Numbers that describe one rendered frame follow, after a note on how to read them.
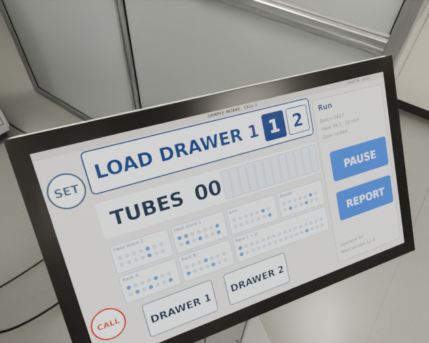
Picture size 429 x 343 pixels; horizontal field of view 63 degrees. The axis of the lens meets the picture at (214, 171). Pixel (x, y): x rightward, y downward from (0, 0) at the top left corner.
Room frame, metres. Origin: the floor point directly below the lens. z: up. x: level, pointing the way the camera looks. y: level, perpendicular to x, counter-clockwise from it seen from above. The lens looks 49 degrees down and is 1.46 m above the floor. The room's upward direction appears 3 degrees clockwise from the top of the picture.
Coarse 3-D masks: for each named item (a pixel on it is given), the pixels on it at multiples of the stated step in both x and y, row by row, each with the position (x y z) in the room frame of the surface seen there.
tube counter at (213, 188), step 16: (256, 160) 0.31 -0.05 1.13; (272, 160) 0.32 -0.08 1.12; (288, 160) 0.32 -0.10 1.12; (304, 160) 0.33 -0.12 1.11; (208, 176) 0.28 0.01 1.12; (224, 176) 0.29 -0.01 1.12; (240, 176) 0.29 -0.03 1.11; (256, 176) 0.30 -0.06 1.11; (272, 176) 0.30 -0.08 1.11; (288, 176) 0.31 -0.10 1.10; (304, 176) 0.32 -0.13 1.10; (208, 192) 0.27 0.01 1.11; (224, 192) 0.27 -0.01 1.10; (240, 192) 0.28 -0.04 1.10; (256, 192) 0.28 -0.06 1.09
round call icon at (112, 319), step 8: (120, 304) 0.15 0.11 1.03; (96, 312) 0.14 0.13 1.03; (104, 312) 0.14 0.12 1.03; (112, 312) 0.14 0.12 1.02; (120, 312) 0.15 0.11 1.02; (88, 320) 0.13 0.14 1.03; (96, 320) 0.14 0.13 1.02; (104, 320) 0.14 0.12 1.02; (112, 320) 0.14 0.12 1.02; (120, 320) 0.14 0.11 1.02; (96, 328) 0.13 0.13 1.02; (104, 328) 0.13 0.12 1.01; (112, 328) 0.13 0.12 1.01; (120, 328) 0.13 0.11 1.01; (128, 328) 0.13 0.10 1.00; (96, 336) 0.12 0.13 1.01; (104, 336) 0.12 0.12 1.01; (112, 336) 0.12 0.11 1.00; (120, 336) 0.12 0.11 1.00
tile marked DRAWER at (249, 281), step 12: (252, 264) 0.22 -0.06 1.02; (264, 264) 0.22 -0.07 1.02; (276, 264) 0.22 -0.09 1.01; (228, 276) 0.20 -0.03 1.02; (240, 276) 0.20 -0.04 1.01; (252, 276) 0.21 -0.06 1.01; (264, 276) 0.21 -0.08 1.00; (276, 276) 0.21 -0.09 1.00; (288, 276) 0.22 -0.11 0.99; (228, 288) 0.19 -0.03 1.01; (240, 288) 0.19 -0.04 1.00; (252, 288) 0.20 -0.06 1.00; (264, 288) 0.20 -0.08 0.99; (228, 300) 0.18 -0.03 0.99; (240, 300) 0.18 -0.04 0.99
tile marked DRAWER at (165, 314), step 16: (192, 288) 0.18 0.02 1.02; (208, 288) 0.19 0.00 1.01; (144, 304) 0.16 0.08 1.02; (160, 304) 0.16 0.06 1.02; (176, 304) 0.16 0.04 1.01; (192, 304) 0.17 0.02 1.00; (208, 304) 0.17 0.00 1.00; (160, 320) 0.15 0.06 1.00; (176, 320) 0.15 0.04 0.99; (192, 320) 0.15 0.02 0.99
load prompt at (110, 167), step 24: (216, 120) 0.33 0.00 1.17; (240, 120) 0.34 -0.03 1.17; (264, 120) 0.35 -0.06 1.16; (288, 120) 0.36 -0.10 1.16; (312, 120) 0.37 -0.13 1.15; (120, 144) 0.28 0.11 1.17; (144, 144) 0.29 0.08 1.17; (168, 144) 0.30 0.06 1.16; (192, 144) 0.30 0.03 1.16; (216, 144) 0.31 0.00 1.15; (240, 144) 0.32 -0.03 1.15; (264, 144) 0.33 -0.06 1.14; (96, 168) 0.26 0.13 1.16; (120, 168) 0.26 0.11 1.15; (144, 168) 0.27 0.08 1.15; (168, 168) 0.28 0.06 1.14; (192, 168) 0.29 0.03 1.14; (96, 192) 0.24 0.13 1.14
